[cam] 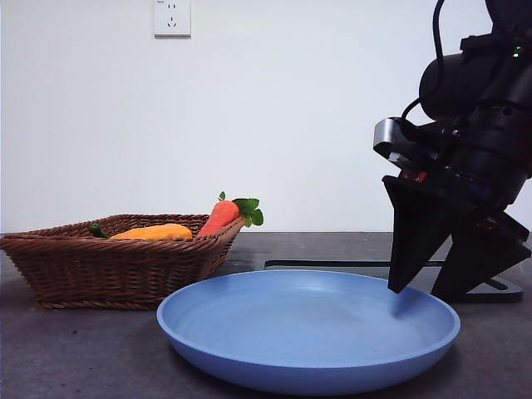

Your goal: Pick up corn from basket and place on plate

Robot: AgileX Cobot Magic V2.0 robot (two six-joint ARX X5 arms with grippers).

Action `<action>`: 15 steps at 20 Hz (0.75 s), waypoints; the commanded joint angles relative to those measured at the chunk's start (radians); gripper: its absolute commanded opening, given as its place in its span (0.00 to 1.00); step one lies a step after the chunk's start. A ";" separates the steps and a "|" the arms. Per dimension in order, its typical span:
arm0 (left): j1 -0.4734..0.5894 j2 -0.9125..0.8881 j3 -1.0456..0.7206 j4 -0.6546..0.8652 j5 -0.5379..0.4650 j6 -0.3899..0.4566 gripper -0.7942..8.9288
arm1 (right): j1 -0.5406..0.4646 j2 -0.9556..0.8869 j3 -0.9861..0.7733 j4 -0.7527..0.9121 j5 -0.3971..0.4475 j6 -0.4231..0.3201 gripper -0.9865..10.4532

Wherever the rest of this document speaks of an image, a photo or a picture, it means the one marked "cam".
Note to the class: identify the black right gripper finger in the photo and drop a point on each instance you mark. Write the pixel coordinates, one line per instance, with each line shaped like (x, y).
(482, 262)
(415, 232)

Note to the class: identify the blue round plate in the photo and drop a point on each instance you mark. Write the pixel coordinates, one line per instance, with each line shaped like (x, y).
(291, 332)

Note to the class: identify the yellow orange corn cob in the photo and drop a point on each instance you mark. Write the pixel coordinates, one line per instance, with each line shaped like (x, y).
(158, 232)

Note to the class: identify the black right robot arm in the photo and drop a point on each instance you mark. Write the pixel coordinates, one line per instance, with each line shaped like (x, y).
(457, 83)

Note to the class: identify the brown woven wicker basket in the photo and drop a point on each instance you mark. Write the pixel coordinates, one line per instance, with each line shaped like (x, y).
(104, 270)

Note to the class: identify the black flat tray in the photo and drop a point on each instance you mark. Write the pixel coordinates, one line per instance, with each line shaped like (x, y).
(507, 296)

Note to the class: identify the orange carrot with green leaves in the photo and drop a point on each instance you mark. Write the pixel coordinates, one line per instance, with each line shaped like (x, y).
(222, 216)

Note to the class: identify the green chili pepper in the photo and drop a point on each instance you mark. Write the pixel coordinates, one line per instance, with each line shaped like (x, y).
(97, 230)

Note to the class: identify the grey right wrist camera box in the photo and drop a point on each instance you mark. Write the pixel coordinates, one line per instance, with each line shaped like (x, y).
(388, 133)

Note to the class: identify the white wall socket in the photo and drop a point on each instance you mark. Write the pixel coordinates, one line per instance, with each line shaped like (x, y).
(172, 21)

